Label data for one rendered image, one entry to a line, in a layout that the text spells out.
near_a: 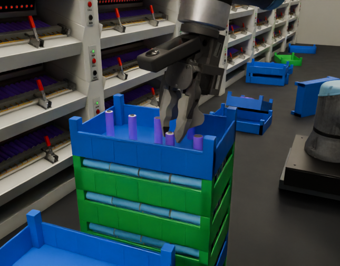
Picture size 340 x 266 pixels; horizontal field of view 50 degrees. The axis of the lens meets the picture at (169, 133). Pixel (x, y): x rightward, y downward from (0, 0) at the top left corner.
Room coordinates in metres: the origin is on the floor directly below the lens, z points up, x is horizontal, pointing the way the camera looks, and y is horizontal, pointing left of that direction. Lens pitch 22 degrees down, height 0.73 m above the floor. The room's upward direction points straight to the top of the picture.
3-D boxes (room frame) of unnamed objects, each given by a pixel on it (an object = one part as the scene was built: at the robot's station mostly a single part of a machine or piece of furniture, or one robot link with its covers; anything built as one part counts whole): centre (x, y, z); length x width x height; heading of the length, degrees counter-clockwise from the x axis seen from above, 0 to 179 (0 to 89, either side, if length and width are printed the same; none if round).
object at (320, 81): (2.16, -0.89, 0.10); 0.30 x 0.08 x 0.20; 119
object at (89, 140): (0.73, 0.03, 0.44); 0.30 x 0.20 x 0.08; 69
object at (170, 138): (0.65, 0.00, 0.44); 0.02 x 0.02 x 0.06
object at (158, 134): (0.73, 0.02, 0.44); 0.02 x 0.02 x 0.06
